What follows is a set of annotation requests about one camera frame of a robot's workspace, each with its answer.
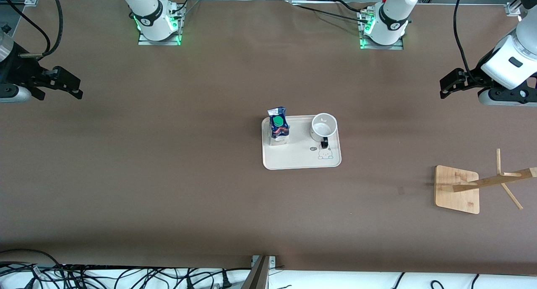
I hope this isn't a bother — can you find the white mug black handle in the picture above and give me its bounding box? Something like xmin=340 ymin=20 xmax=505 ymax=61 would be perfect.
xmin=310 ymin=113 xmax=338 ymax=149

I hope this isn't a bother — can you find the blue milk carton green cap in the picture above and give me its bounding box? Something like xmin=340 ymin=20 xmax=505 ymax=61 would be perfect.
xmin=267 ymin=107 xmax=291 ymax=146

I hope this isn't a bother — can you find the wooden cup rack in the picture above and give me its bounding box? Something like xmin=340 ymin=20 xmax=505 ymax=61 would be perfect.
xmin=434 ymin=148 xmax=537 ymax=215

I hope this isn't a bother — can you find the cream rabbit print tray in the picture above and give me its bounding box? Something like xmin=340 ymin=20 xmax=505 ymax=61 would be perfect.
xmin=261 ymin=115 xmax=342 ymax=170

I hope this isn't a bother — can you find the aluminium profile bar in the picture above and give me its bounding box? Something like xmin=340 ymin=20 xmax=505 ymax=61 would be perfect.
xmin=241 ymin=255 xmax=276 ymax=289

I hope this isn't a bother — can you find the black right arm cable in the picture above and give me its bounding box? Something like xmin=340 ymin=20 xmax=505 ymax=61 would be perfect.
xmin=0 ymin=0 xmax=52 ymax=55
xmin=38 ymin=0 xmax=64 ymax=60

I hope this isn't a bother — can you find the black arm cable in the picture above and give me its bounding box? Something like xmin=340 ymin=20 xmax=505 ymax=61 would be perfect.
xmin=38 ymin=0 xmax=64 ymax=60
xmin=0 ymin=0 xmax=52 ymax=55
xmin=453 ymin=0 xmax=483 ymax=83

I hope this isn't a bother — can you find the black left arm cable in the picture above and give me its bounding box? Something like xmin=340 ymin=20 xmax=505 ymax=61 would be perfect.
xmin=453 ymin=0 xmax=483 ymax=83

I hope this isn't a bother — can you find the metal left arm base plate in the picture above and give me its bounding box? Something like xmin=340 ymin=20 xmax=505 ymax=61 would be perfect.
xmin=359 ymin=8 xmax=404 ymax=50

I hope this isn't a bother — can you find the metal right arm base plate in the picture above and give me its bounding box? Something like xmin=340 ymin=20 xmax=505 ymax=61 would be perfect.
xmin=138 ymin=4 xmax=182 ymax=46

